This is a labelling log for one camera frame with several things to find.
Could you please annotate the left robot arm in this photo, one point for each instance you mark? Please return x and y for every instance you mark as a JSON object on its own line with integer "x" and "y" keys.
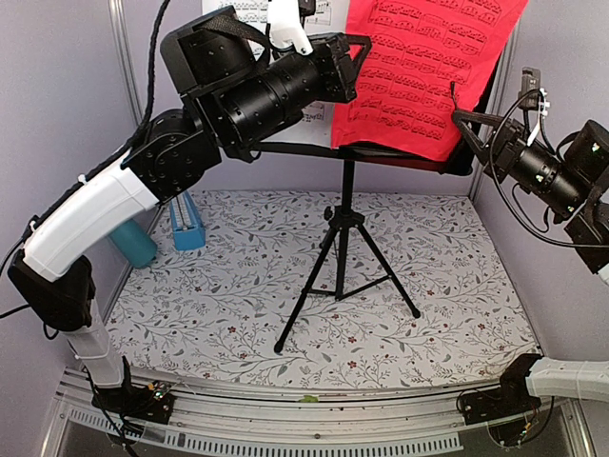
{"x": 238, "y": 85}

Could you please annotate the black music stand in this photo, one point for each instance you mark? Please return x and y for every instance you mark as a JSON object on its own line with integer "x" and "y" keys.
{"x": 343, "y": 218}

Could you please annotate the floral tablecloth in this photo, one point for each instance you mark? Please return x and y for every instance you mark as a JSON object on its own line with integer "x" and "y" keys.
{"x": 452, "y": 316}

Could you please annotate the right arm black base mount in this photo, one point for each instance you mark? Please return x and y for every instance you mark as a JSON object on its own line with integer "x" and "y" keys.
{"x": 511, "y": 397}

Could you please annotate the aluminium front frame rail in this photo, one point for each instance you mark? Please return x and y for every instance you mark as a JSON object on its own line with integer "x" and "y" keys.
{"x": 214, "y": 418}

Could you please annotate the red sheet music paper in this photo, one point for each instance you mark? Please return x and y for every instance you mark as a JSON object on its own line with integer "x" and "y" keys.
{"x": 427, "y": 58}

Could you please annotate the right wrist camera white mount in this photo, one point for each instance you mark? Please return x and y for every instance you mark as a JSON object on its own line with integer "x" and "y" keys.
{"x": 534, "y": 100}

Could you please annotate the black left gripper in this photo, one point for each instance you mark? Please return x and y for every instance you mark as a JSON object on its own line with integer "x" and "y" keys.
{"x": 343, "y": 72}

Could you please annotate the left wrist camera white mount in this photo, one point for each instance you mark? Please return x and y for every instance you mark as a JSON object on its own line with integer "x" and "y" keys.
{"x": 285, "y": 25}

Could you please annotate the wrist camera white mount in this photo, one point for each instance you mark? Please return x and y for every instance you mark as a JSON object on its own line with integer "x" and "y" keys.
{"x": 285, "y": 25}
{"x": 534, "y": 100}

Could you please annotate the left aluminium corner post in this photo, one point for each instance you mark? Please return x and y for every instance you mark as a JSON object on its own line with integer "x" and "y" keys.
{"x": 119, "y": 28}

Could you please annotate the teal cylindrical cup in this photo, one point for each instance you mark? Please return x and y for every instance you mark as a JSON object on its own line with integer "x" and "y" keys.
{"x": 134, "y": 243}

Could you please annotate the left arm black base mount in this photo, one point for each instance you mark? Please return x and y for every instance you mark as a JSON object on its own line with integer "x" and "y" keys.
{"x": 151, "y": 403}

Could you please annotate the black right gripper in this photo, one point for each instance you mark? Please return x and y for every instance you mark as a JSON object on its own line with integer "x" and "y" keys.
{"x": 501, "y": 162}

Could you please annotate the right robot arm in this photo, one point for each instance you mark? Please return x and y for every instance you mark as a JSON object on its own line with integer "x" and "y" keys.
{"x": 572, "y": 188}

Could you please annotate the blue metronome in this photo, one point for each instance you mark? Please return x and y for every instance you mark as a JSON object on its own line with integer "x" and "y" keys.
{"x": 187, "y": 226}

